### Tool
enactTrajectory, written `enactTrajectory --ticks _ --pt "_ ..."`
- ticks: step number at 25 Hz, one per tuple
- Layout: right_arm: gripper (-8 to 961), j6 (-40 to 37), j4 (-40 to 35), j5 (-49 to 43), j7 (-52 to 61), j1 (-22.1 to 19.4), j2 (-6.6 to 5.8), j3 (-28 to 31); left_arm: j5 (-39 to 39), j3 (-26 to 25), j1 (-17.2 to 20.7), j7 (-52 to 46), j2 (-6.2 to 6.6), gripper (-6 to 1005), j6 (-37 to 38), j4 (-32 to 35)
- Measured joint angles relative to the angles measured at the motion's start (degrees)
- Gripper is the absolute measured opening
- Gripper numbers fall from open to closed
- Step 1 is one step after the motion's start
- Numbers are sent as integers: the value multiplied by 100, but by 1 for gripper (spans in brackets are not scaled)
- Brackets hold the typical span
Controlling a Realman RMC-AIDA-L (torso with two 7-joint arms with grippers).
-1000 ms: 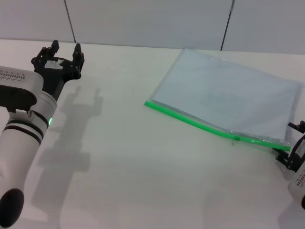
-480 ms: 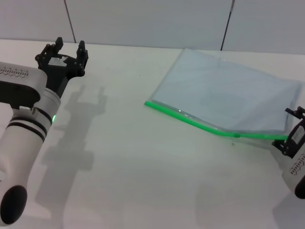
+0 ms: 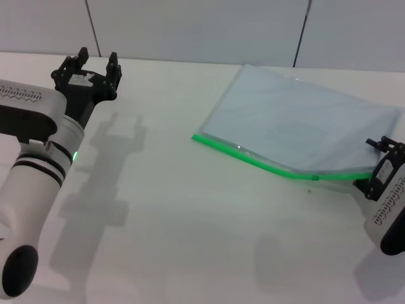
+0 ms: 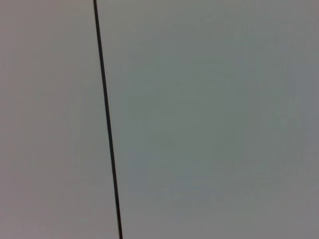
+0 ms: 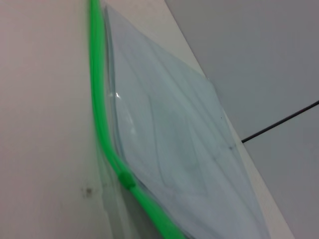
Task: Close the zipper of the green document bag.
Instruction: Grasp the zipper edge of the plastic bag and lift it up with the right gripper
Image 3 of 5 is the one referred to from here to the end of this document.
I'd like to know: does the clear green-zipper document bag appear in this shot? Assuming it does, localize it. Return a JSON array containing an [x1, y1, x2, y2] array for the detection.
[[191, 64, 400, 194]]

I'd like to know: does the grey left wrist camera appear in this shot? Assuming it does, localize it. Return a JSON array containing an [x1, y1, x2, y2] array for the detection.
[[0, 79, 68, 144]]

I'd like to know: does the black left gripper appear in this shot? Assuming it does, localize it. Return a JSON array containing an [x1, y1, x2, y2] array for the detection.
[[51, 47, 123, 129]]

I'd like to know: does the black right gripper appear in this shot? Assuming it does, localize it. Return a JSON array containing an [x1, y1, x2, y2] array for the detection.
[[352, 136, 405, 202]]

